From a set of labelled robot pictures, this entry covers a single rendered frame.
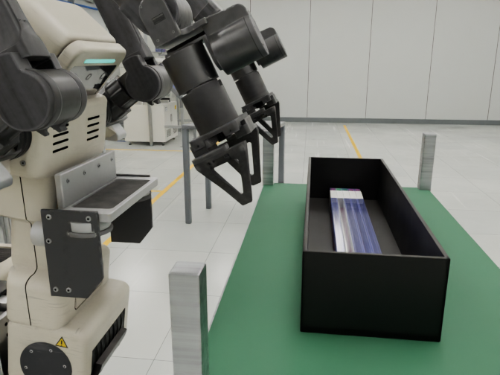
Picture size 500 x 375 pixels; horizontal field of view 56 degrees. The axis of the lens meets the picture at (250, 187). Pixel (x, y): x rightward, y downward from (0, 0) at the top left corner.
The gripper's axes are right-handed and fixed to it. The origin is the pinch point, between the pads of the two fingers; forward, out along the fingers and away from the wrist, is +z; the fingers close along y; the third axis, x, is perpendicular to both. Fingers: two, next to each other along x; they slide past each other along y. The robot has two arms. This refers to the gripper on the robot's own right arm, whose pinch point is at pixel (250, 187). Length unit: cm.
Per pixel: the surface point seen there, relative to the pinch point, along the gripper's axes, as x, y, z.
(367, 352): -6.4, -10.0, 22.2
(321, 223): -2.4, 31.3, 18.7
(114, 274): 149, 191, 50
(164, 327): 105, 137, 72
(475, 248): -26.9, 24.8, 32.3
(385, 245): -12.5, 21.3, 23.8
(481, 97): -276, 937, 198
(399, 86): -142, 935, 110
